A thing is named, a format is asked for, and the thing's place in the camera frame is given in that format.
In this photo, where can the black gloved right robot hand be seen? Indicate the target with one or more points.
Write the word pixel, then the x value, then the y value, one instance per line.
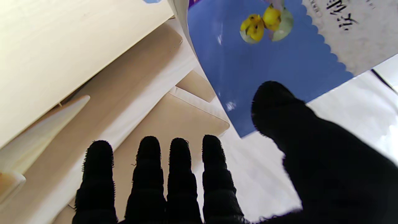
pixel 326 161

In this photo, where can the blue cover book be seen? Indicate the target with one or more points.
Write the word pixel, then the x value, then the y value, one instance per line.
pixel 264 68

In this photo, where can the beige sofa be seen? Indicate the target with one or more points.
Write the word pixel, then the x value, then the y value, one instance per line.
pixel 140 93

